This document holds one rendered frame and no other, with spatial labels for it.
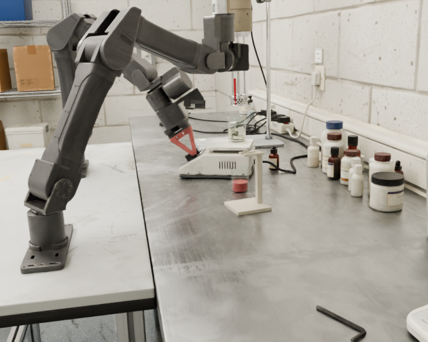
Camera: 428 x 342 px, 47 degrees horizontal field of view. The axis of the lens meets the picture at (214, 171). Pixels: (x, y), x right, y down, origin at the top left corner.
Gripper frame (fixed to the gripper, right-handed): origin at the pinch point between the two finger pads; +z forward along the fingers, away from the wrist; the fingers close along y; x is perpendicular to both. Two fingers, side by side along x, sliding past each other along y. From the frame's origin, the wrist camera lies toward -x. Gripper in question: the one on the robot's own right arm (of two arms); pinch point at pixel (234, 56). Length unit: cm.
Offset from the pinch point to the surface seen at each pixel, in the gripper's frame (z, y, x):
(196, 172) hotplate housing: -8.3, 9.8, 29.9
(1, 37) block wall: 183, 191, -12
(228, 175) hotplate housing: -7.7, 1.1, 30.9
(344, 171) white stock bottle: -11.0, -28.7, 28.5
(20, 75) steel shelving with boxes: 155, 162, 13
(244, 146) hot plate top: -6.9, -3.2, 23.2
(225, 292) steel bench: -69, -9, 32
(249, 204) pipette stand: -30.9, -7.6, 31.1
